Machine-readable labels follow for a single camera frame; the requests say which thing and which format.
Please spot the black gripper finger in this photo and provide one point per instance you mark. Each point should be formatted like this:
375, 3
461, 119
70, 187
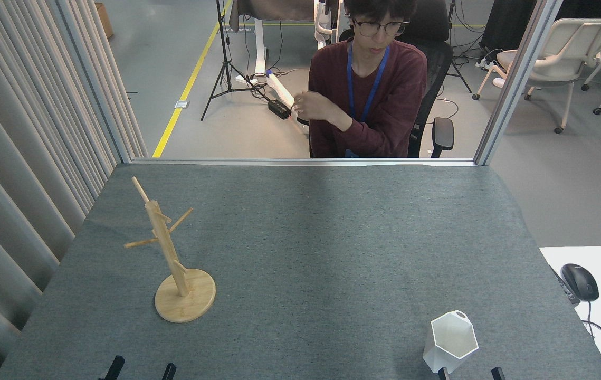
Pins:
498, 374
169, 372
114, 368
444, 374

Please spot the white hexagonal cup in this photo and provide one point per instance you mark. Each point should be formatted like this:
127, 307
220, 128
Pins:
450, 338

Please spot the wooden cup rack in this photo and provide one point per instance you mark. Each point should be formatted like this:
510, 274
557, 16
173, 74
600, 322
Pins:
184, 301

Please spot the person's hand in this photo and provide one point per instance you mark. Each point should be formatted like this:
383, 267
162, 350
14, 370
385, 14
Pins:
315, 106

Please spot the black device at desk edge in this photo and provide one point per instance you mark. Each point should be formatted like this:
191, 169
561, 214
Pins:
569, 293

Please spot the black computer mouse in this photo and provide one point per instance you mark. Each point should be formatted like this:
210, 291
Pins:
580, 282

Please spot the grey felt table mat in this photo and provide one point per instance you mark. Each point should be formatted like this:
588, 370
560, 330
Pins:
332, 237

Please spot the grey curtain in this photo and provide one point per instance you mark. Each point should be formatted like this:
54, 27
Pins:
15, 158

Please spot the black office chair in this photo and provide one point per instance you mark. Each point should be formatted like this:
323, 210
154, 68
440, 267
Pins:
442, 134

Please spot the metal floor outlet plate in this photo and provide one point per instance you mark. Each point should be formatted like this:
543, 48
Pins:
181, 104

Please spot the person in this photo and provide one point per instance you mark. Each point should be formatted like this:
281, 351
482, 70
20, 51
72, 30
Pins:
384, 95

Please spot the white power strip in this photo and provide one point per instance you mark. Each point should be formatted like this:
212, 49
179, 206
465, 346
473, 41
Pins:
486, 63

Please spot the black tripod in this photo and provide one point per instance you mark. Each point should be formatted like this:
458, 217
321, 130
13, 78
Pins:
225, 53

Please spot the white office chair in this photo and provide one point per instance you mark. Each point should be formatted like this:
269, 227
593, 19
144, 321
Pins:
569, 42

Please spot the cardboard box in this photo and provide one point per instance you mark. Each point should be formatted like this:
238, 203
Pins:
104, 20

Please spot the black hanging cloth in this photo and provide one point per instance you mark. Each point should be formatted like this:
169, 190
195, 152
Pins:
506, 21

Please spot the person's glasses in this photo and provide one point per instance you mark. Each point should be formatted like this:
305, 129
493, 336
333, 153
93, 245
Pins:
369, 27

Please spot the white machine part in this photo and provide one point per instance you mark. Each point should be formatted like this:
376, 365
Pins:
325, 21

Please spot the silver frame rail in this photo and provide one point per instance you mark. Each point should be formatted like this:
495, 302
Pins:
300, 161

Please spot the slim silver frame post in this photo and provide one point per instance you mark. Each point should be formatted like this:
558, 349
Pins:
94, 84

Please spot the wide silver frame post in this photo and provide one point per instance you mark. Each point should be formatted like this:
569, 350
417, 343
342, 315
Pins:
516, 79

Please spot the white stand leg frame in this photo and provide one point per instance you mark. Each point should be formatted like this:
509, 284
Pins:
259, 47

